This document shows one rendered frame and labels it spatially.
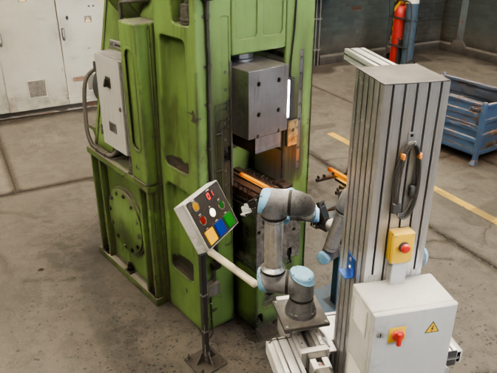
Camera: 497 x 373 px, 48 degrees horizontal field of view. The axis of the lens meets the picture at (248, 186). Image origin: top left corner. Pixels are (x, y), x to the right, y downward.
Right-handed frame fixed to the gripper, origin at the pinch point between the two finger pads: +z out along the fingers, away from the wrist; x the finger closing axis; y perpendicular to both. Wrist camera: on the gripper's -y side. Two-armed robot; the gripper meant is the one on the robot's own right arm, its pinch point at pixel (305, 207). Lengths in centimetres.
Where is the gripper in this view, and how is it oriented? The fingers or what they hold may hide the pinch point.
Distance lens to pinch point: 331.4
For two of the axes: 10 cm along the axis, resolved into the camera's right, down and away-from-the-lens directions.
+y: 0.0, 9.0, 4.3
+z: -6.3, -3.4, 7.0
